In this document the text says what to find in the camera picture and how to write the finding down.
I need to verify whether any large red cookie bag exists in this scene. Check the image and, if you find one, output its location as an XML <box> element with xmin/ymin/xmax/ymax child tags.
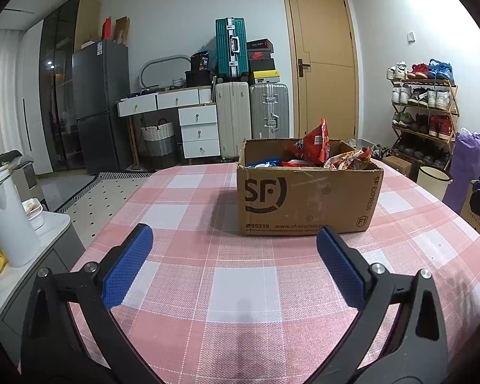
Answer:
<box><xmin>285</xmin><ymin>118</ymin><xmax>331</xmax><ymax>165</ymax></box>

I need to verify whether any black printed bag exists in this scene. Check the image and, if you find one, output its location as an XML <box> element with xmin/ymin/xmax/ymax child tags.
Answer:
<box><xmin>190</xmin><ymin>50</ymin><xmax>213</xmax><ymax>72</ymax></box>

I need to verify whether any open brown cardboard box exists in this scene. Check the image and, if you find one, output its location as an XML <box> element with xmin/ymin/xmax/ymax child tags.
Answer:
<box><xmin>460</xmin><ymin>170</ymin><xmax>480</xmax><ymax>243</ymax></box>

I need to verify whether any black jacket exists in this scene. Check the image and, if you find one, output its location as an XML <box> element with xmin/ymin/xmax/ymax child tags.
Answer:
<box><xmin>0</xmin><ymin>150</ymin><xmax>25</xmax><ymax>174</ymax></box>

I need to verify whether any white suitcase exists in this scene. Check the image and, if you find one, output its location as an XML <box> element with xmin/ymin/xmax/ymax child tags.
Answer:
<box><xmin>215</xmin><ymin>81</ymin><xmax>252</xmax><ymax>161</ymax></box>

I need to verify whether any white desk with drawers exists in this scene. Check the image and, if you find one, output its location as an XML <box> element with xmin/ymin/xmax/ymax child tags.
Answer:
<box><xmin>117</xmin><ymin>87</ymin><xmax>217</xmax><ymax>117</ymax></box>

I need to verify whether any black round box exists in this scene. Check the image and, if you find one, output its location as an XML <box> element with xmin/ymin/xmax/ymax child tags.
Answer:
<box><xmin>185</xmin><ymin>70</ymin><xmax>214</xmax><ymax>88</ymax></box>

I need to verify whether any grey refrigerator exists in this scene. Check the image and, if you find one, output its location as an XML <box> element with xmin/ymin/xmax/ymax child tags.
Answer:
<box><xmin>72</xmin><ymin>39</ymin><xmax>133</xmax><ymax>174</ymax></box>

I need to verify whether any dark glass cabinet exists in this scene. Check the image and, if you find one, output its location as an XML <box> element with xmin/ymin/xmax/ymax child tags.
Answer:
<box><xmin>39</xmin><ymin>0</ymin><xmax>89</xmax><ymax>172</ymax></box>

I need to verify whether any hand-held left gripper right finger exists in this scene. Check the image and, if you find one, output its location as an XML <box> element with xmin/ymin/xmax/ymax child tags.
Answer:
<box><xmin>317</xmin><ymin>225</ymin><xmax>449</xmax><ymax>384</ymax></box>

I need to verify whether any large printed cardboard box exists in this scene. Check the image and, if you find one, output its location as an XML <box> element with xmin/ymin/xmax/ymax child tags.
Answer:
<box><xmin>236</xmin><ymin>138</ymin><xmax>385</xmax><ymax>236</ymax></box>

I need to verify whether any small closed cardboard box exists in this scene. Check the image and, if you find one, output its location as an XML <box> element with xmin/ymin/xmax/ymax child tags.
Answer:
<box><xmin>382</xmin><ymin>156</ymin><xmax>412</xmax><ymax>179</ymax></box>

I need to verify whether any white waste bin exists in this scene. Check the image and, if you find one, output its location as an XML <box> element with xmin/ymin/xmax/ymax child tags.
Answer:
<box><xmin>417</xmin><ymin>165</ymin><xmax>452</xmax><ymax>193</ymax></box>

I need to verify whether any silver suitcase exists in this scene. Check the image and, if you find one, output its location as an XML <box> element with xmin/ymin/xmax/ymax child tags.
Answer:
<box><xmin>249</xmin><ymin>83</ymin><xmax>291</xmax><ymax>140</ymax></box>

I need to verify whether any woven laundry basket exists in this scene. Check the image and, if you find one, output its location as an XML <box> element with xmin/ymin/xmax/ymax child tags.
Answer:
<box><xmin>140</xmin><ymin>117</ymin><xmax>178</xmax><ymax>156</ymax></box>

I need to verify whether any red yellow snack bag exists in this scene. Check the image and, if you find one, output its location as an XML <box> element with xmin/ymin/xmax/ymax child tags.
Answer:
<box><xmin>323</xmin><ymin>147</ymin><xmax>372</xmax><ymax>171</ymax></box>

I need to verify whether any shoe rack with shoes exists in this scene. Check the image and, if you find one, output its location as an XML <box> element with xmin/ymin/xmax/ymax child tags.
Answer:
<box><xmin>386</xmin><ymin>59</ymin><xmax>454</xmax><ymax>169</ymax></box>

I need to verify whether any teal suitcase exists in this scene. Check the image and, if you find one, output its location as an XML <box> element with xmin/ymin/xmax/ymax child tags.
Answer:
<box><xmin>215</xmin><ymin>17</ymin><xmax>249</xmax><ymax>81</ymax></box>

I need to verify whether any tan wooden door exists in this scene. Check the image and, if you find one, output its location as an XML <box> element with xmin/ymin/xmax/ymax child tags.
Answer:
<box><xmin>281</xmin><ymin>0</ymin><xmax>361</xmax><ymax>140</ymax></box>

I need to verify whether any white curtain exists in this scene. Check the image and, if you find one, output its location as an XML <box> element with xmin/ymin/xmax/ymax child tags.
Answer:
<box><xmin>0</xmin><ymin>28</ymin><xmax>22</xmax><ymax>156</ymax></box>

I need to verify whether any white kettle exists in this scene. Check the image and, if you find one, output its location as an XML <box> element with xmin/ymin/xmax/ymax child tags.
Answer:
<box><xmin>0</xmin><ymin>172</ymin><xmax>41</xmax><ymax>268</ymax></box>

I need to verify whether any blue cookie packet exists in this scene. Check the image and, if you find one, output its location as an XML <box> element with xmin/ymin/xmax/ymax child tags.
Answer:
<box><xmin>246</xmin><ymin>159</ymin><xmax>283</xmax><ymax>169</ymax></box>

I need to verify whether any white food bowl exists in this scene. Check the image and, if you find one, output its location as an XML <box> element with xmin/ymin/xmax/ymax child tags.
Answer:
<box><xmin>22</xmin><ymin>198</ymin><xmax>44</xmax><ymax>230</ymax></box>

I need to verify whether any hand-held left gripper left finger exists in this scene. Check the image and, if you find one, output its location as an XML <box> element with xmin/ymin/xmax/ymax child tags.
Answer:
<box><xmin>21</xmin><ymin>223</ymin><xmax>165</xmax><ymax>384</ymax></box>

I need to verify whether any dotted white rug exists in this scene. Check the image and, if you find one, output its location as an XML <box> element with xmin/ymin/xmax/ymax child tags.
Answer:
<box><xmin>54</xmin><ymin>171</ymin><xmax>156</xmax><ymax>257</ymax></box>

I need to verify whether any purple paper bag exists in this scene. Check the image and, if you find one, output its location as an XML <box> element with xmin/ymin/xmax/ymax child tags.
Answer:
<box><xmin>442</xmin><ymin>128</ymin><xmax>480</xmax><ymax>214</ymax></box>

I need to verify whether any pile of dark shoes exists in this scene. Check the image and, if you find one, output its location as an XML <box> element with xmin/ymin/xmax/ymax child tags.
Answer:
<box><xmin>346</xmin><ymin>138</ymin><xmax>393</xmax><ymax>158</ymax></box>

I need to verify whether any rounded framed mirror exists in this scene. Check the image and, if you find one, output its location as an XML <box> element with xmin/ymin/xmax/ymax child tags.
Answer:
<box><xmin>139</xmin><ymin>53</ymin><xmax>191</xmax><ymax>89</ymax></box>

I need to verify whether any yellow black shoe box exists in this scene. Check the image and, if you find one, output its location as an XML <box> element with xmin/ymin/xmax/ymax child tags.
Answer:
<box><xmin>250</xmin><ymin>70</ymin><xmax>281</xmax><ymax>85</ymax></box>

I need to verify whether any pink checked tablecloth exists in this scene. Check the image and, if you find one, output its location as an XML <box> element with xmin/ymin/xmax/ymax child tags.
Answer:
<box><xmin>70</xmin><ymin>162</ymin><xmax>480</xmax><ymax>384</ymax></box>

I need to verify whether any grey side cabinet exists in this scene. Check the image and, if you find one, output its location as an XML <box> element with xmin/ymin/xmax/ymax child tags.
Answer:
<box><xmin>0</xmin><ymin>210</ymin><xmax>84</xmax><ymax>353</ymax></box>

